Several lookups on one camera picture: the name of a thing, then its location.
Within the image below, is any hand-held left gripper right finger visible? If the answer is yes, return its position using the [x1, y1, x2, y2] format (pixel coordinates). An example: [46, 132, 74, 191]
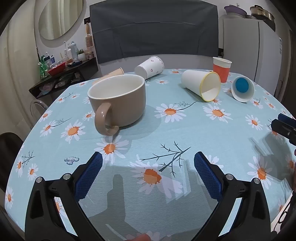
[194, 152, 271, 241]

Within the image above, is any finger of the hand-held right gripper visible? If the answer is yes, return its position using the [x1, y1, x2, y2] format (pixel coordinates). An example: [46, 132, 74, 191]
[278, 113, 296, 127]
[271, 119, 296, 146]

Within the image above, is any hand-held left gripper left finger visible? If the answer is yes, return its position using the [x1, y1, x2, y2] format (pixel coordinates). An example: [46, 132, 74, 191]
[25, 152, 104, 241]

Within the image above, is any beige ceramic mug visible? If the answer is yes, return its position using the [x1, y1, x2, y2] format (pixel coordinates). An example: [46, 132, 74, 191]
[87, 74, 147, 136]

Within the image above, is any white cup with blue inside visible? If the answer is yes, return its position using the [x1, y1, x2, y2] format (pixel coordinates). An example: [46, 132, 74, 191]
[231, 76, 255, 103]

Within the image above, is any orange paper cup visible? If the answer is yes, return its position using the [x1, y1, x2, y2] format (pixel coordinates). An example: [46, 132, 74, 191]
[213, 57, 232, 83]

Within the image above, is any white yellow rim paper cup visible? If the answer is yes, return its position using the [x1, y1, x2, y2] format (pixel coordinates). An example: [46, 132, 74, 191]
[181, 70, 221, 102]

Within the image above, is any beige paper cup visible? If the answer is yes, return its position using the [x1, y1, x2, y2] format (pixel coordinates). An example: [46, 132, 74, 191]
[92, 68, 125, 85]

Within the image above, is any white heart print paper cup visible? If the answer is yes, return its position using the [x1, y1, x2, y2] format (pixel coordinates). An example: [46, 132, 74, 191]
[134, 56, 164, 80]

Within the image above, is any blue daisy print tablecloth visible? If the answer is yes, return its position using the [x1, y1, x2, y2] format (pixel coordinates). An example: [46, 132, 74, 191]
[5, 67, 296, 241]

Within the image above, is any white refrigerator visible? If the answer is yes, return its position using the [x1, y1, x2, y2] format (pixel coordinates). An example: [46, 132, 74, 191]
[223, 15, 284, 98]

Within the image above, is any black chair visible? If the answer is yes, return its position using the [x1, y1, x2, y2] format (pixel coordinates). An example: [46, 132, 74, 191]
[0, 132, 25, 193]

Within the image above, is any clear plastic chair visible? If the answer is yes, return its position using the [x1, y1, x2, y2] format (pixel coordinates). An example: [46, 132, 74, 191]
[30, 99, 49, 130]

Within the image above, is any black side shelf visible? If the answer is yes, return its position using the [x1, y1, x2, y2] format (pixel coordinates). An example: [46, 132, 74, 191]
[29, 57, 99, 98]

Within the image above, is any stainless steel pot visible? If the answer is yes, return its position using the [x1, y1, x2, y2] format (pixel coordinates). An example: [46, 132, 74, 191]
[250, 5, 274, 20]

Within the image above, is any green bottle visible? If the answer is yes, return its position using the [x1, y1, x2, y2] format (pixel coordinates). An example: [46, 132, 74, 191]
[40, 56, 48, 79]

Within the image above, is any purple bowl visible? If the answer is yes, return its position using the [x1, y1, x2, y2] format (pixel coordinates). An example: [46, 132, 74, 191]
[224, 5, 247, 16]

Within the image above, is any wooden hairbrush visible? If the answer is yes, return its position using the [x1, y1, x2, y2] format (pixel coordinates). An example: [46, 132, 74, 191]
[85, 23, 93, 49]

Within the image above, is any dark grey cloth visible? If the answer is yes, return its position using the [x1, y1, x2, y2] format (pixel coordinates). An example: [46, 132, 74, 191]
[89, 0, 219, 64]

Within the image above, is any oval wall mirror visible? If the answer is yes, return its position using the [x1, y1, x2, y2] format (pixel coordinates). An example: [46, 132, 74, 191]
[35, 0, 89, 47]

